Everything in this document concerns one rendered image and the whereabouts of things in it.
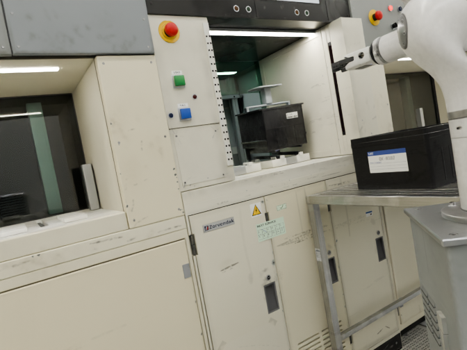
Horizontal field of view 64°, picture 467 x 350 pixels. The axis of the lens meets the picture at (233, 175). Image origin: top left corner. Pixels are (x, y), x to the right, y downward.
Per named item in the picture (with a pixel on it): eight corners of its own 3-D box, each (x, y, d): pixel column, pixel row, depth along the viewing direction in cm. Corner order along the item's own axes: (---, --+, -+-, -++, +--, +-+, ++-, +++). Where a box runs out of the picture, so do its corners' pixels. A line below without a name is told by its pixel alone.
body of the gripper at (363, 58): (372, 63, 113) (344, 73, 123) (392, 62, 119) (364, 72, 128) (368, 39, 113) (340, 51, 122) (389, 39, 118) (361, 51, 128)
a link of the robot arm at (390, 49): (391, 30, 115) (374, 40, 111) (433, 12, 104) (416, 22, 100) (400, 56, 117) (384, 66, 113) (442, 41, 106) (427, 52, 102)
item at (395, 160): (356, 189, 127) (348, 139, 126) (406, 175, 140) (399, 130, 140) (434, 189, 103) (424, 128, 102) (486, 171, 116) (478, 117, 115)
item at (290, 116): (266, 162, 154) (254, 85, 150) (242, 162, 172) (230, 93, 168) (311, 151, 165) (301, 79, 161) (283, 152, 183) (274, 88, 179)
